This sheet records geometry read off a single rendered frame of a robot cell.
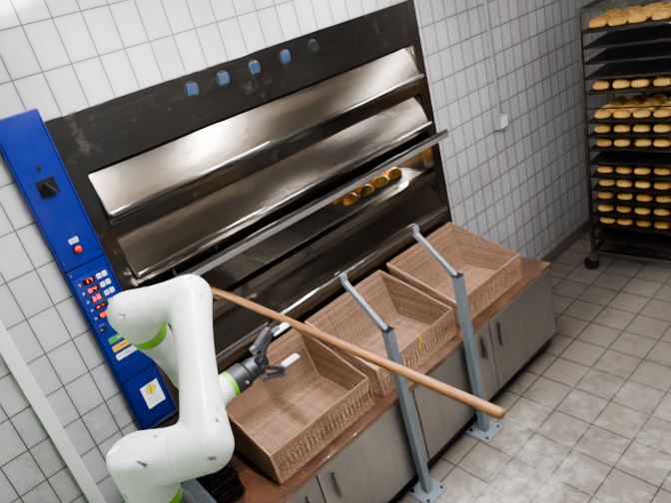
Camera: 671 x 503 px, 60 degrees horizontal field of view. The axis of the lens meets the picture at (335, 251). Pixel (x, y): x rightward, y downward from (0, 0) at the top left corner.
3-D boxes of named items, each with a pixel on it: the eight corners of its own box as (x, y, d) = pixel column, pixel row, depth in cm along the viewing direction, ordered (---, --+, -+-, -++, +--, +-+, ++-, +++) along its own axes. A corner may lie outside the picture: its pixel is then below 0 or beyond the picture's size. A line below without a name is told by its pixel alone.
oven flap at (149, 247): (137, 279, 227) (112, 234, 224) (426, 126, 322) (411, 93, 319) (140, 278, 223) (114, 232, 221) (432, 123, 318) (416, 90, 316)
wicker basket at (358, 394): (219, 436, 264) (199, 389, 253) (312, 368, 294) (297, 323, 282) (281, 487, 228) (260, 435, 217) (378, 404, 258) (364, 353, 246)
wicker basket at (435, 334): (316, 365, 295) (301, 320, 283) (388, 309, 325) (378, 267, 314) (384, 399, 259) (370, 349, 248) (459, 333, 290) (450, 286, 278)
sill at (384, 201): (157, 337, 244) (154, 330, 242) (427, 176, 340) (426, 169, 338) (163, 341, 239) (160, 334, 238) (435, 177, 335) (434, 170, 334)
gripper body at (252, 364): (235, 360, 196) (256, 345, 201) (243, 379, 200) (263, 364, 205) (247, 366, 191) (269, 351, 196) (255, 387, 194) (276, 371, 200)
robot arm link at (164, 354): (144, 357, 164) (175, 330, 168) (123, 334, 170) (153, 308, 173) (190, 402, 194) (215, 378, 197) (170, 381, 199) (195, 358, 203)
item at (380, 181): (284, 196, 359) (281, 188, 357) (338, 167, 385) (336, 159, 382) (349, 207, 314) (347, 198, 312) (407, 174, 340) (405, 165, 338)
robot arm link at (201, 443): (229, 460, 129) (201, 260, 157) (158, 480, 129) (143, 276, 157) (244, 470, 141) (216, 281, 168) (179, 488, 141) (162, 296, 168)
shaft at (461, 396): (507, 415, 153) (505, 406, 151) (500, 422, 151) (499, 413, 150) (193, 279, 278) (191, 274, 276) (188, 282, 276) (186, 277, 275)
